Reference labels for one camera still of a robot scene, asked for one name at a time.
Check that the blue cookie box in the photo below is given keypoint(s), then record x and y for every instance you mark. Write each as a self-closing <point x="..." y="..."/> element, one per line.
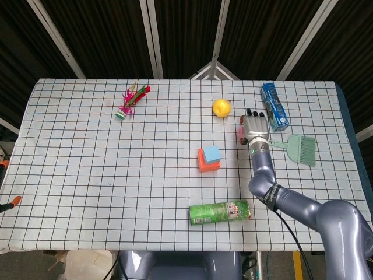
<point x="275" y="111"/>

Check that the white checked tablecloth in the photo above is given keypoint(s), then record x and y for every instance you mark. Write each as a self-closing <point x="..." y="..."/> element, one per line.
<point x="87" y="175"/>

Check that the dark folding screen white frame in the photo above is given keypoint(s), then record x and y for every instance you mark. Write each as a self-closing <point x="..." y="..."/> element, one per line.
<point x="102" y="38"/>

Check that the pink foam cube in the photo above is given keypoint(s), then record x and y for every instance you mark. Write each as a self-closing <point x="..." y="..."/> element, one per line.
<point x="240" y="131"/>

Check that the green chips can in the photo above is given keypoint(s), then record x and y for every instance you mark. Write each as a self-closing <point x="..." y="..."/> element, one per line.
<point x="215" y="213"/>

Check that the mint green hand brush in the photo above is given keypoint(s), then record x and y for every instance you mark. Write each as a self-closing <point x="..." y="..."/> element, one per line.
<point x="303" y="150"/>

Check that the colourful feather shuttlecock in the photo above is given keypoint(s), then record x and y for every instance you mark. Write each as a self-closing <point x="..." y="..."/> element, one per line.
<point x="121" y="114"/>

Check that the right robot hand silver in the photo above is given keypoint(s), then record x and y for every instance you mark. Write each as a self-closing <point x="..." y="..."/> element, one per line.
<point x="256" y="128"/>

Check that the blue foam cube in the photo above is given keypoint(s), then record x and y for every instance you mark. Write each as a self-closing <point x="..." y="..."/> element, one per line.
<point x="211" y="154"/>

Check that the yellow ball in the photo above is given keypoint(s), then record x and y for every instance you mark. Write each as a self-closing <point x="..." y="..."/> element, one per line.
<point x="221" y="108"/>

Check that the orange foam cube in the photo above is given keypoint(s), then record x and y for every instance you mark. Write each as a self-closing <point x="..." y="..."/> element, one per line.
<point x="208" y="168"/>

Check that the grey robot torso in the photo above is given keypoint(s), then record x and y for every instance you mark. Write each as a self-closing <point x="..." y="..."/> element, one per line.
<point x="180" y="265"/>

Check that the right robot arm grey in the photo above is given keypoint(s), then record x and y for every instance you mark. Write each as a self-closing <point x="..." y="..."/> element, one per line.
<point x="291" y="201"/>

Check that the left robot hand silver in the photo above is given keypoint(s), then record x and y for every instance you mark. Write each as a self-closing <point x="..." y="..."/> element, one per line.
<point x="14" y="202"/>

